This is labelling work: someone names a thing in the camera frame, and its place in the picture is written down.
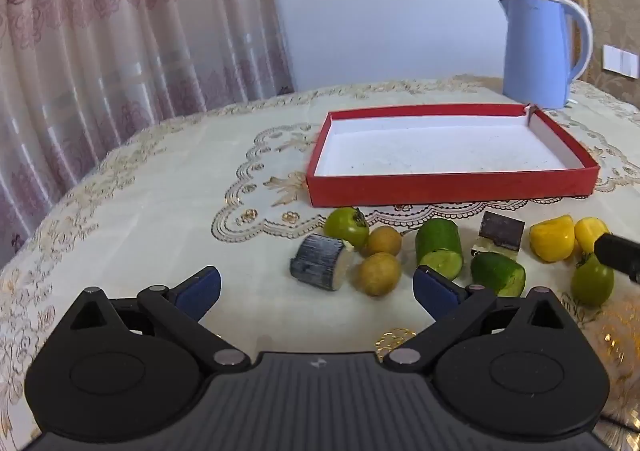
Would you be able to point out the brown longan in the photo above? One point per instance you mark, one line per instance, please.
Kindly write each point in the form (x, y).
(378, 273)
(382, 241)

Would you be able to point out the white wall switch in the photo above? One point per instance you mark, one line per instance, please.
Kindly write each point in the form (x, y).
(620, 61)

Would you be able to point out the red cardboard box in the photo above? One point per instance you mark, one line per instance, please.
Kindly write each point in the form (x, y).
(450, 188)

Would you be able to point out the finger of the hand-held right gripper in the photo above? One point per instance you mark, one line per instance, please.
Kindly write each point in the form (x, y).
(620, 256)

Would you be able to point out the green tomato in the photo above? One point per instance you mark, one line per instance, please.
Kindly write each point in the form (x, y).
(592, 283)
(346, 227)

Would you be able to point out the green cucumber piece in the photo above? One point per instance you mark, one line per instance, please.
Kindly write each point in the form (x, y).
(497, 273)
(440, 246)

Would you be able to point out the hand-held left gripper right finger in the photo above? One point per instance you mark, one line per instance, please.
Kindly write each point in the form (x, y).
(435, 291)

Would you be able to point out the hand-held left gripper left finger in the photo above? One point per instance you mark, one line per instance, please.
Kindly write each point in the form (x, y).
(200, 293)

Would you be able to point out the small yellow pepper piece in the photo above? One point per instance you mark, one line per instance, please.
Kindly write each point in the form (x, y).
(589, 232)

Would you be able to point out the large yellow pepper piece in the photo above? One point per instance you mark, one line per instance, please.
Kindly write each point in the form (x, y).
(552, 238)

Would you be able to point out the pink floral curtain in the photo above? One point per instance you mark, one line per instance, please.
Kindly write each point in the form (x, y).
(125, 56)

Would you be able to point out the notched purple eggplant piece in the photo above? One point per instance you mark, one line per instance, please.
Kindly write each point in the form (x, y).
(501, 229)

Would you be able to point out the light blue electric kettle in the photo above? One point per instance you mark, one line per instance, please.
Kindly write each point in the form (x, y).
(535, 56)

